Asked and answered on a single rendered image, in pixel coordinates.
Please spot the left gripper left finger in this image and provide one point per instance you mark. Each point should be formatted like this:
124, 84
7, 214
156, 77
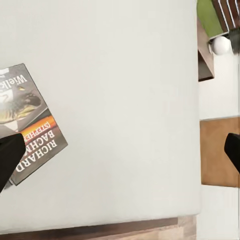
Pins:
12, 149

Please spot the table lamp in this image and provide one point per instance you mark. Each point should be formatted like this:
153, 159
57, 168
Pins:
221, 44

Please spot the bed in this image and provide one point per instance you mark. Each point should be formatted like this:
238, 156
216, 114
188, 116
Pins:
120, 78

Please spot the hardback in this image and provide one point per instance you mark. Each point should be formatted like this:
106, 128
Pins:
23, 110

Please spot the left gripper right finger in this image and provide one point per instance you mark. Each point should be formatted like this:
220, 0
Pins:
232, 149

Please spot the sliding door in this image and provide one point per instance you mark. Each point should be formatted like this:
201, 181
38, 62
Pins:
216, 168

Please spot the fixed window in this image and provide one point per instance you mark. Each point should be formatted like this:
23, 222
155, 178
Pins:
218, 16

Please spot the nightstand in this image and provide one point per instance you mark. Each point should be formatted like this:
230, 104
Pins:
204, 57

